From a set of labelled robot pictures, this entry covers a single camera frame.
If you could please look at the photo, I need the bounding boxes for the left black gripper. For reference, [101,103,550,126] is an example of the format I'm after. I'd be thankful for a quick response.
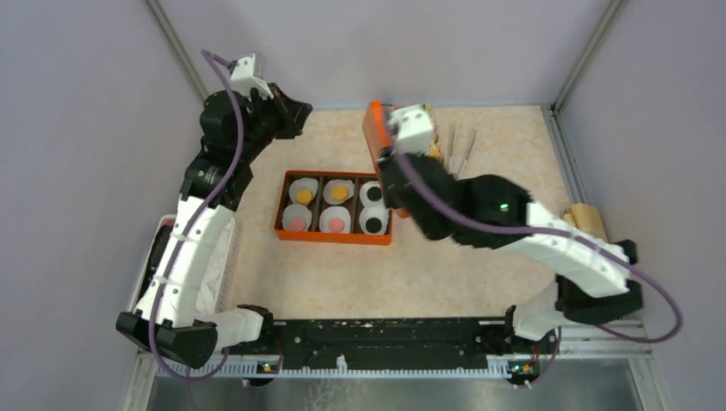
[235,81,312,162]

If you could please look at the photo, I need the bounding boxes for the metal tongs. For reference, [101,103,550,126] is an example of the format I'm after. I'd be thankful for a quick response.
[445,122,478,177]

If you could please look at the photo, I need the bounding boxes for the orange cookie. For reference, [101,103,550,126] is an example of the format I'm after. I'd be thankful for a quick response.
[295,188,314,206]
[330,185,349,203]

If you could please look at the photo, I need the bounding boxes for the orange box lid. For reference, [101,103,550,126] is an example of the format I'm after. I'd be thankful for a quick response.
[362,100,404,188]

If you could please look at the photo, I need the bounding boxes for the orange cookie box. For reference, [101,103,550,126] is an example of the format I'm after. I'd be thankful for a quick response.
[274,170,393,246]

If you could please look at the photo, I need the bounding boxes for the pink cookie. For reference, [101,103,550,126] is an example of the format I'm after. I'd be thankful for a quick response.
[288,218,307,232]
[327,218,346,233]

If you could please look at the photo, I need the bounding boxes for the floral tray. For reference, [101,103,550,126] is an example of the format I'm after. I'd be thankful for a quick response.
[422,104,443,162]

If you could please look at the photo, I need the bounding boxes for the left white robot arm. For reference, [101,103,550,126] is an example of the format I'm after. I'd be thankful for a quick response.
[116,83,313,369]

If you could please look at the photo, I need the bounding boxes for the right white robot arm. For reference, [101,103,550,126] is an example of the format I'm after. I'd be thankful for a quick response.
[378,154,644,353]

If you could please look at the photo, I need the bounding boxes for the tan paper roll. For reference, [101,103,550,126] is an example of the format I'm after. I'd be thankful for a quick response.
[562,203,609,242]

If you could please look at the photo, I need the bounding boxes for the white perforated basket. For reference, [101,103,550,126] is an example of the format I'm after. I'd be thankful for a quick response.
[132,211,241,328]

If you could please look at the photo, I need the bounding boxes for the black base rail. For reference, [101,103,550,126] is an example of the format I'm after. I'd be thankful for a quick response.
[229,317,555,371]

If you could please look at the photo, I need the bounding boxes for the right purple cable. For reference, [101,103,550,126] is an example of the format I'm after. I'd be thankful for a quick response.
[383,107,683,389]

